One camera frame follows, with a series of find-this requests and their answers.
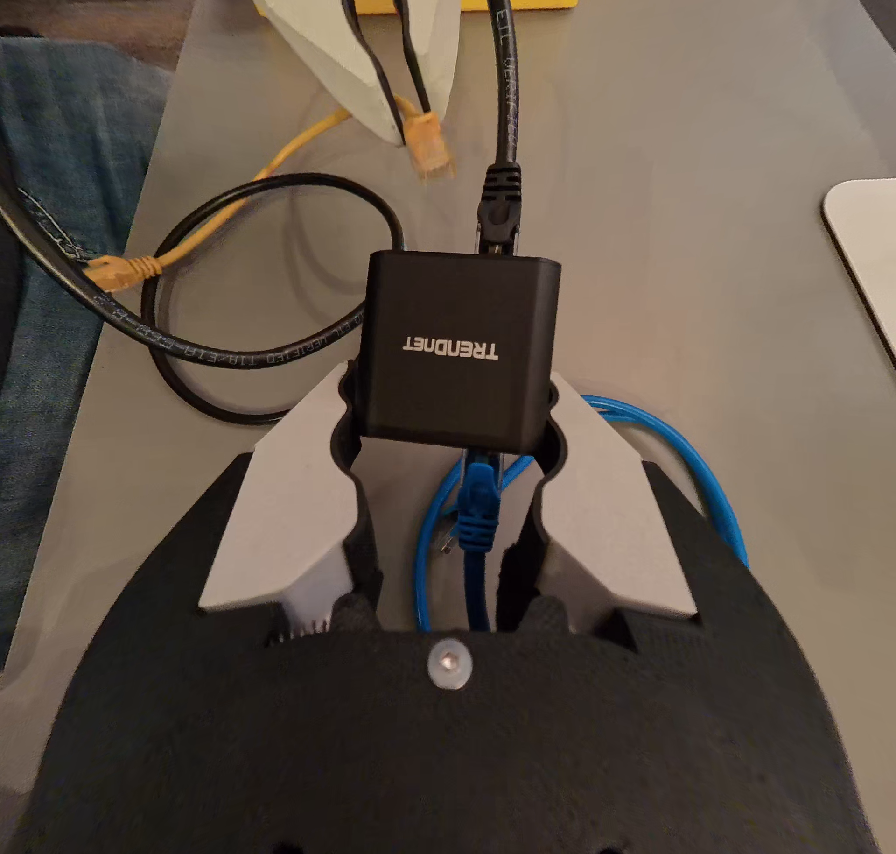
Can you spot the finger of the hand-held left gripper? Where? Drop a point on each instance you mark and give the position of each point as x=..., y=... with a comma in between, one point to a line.
x=434, y=20
x=301, y=6

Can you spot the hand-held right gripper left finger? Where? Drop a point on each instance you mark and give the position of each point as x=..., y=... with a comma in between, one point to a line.
x=287, y=518

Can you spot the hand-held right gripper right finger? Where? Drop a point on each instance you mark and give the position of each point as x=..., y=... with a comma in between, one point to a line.
x=609, y=532

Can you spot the person's blue jeans legs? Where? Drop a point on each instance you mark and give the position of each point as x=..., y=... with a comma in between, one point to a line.
x=63, y=167

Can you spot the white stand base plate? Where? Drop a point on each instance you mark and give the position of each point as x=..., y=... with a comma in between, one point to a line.
x=868, y=251

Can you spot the black network switch box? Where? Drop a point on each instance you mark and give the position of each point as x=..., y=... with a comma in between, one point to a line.
x=455, y=308

